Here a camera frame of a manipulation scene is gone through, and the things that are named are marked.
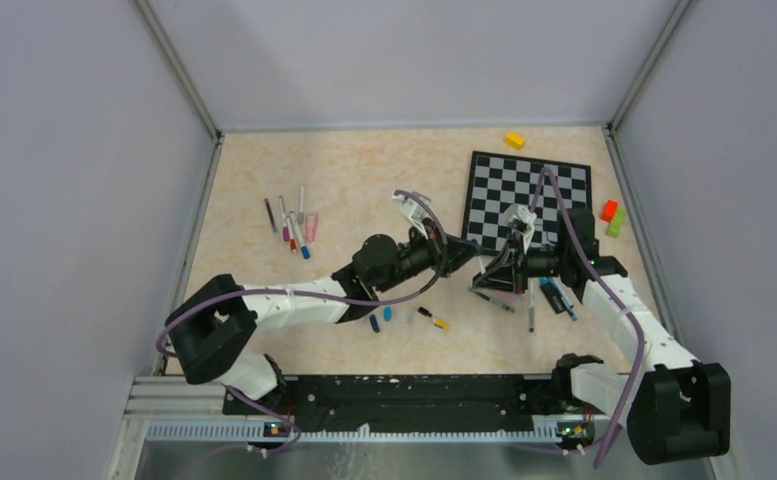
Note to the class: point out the red block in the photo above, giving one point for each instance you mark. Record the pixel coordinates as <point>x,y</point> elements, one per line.
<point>609,210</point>

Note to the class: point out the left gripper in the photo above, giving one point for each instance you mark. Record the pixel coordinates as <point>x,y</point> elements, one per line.
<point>456,251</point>

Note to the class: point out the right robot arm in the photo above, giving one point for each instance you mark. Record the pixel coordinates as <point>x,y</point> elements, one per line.
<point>672,406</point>

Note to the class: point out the white marker dark blue cap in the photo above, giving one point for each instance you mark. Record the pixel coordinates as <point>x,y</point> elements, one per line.
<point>531,305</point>

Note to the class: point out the green gel pen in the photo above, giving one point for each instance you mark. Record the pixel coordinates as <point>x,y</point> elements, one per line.
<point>492,300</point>

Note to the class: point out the yellow block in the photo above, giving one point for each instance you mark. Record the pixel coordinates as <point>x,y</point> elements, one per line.
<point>514,140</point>

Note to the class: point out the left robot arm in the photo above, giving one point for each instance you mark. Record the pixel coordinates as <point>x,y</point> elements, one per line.
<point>210,331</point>

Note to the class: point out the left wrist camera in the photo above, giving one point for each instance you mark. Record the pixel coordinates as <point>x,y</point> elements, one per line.
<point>412,210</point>

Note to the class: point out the black marker blue cap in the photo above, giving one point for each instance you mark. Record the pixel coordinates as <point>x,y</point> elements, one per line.
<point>552,294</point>

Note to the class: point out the green curved block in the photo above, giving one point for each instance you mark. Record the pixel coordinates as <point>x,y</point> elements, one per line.
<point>616,222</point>

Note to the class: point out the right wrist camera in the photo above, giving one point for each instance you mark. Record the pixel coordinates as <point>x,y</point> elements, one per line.
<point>522,220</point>

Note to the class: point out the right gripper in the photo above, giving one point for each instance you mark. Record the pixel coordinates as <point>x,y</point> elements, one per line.
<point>503,276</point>

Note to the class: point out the white pen grey cap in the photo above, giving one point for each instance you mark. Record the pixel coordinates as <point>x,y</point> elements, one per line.
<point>301,204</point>

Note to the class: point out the yellow marker cap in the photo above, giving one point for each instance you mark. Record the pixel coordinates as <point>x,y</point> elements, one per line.
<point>440,324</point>

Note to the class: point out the black white chessboard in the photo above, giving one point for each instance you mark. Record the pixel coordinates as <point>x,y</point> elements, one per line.
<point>497,181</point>

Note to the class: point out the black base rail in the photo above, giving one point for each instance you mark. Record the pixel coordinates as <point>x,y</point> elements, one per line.
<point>424,403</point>

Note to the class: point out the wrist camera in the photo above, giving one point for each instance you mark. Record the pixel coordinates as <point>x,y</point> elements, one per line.
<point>412,210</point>
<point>522,220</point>

